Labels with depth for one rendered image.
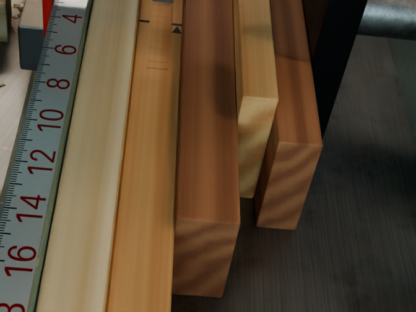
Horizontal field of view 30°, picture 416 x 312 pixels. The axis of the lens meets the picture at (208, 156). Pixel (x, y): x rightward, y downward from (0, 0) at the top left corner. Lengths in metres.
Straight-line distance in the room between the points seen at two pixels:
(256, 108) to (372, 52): 0.14
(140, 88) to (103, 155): 0.05
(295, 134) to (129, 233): 0.07
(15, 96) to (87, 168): 0.26
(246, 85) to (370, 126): 0.10
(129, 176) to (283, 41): 0.10
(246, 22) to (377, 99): 0.10
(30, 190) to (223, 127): 0.08
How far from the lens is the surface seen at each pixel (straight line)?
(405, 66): 0.41
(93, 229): 0.25
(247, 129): 0.30
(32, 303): 0.23
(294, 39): 0.33
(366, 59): 0.42
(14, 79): 0.53
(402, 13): 0.36
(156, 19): 0.35
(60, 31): 0.31
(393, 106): 0.40
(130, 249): 0.26
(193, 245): 0.27
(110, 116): 0.28
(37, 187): 0.25
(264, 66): 0.31
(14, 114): 0.51
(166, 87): 0.31
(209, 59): 0.32
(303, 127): 0.29
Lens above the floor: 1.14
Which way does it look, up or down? 45 degrees down
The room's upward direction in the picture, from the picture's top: 10 degrees clockwise
